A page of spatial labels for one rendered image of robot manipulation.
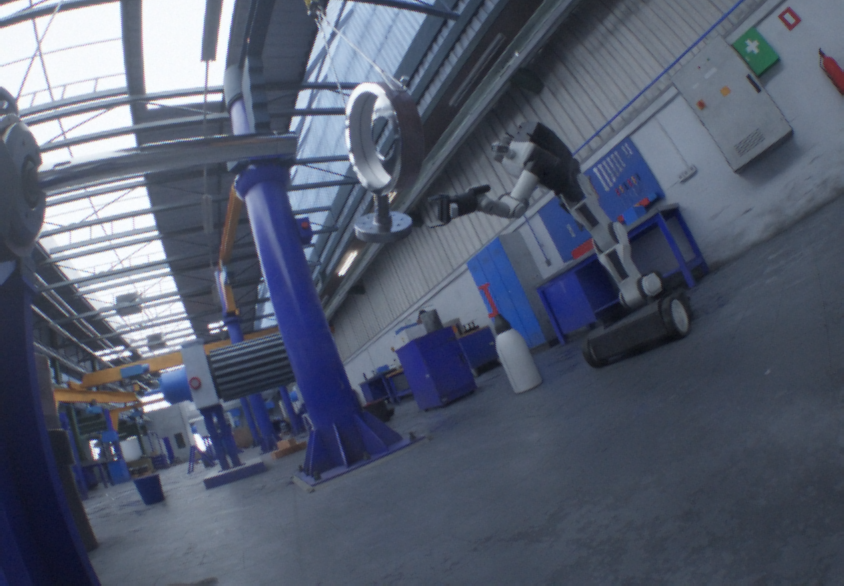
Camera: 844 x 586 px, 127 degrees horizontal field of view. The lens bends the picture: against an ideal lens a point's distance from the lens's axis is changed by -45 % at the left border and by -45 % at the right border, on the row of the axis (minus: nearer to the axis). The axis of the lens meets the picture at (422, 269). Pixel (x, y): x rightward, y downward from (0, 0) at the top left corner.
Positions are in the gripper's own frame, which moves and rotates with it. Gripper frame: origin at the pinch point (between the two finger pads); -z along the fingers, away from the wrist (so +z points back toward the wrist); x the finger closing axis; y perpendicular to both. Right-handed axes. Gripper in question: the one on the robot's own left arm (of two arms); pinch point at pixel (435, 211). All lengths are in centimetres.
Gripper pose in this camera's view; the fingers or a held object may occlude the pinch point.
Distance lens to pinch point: 145.9
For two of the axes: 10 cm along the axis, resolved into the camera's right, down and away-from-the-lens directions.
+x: -0.2, -8.7, -5.0
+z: 8.1, -3.0, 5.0
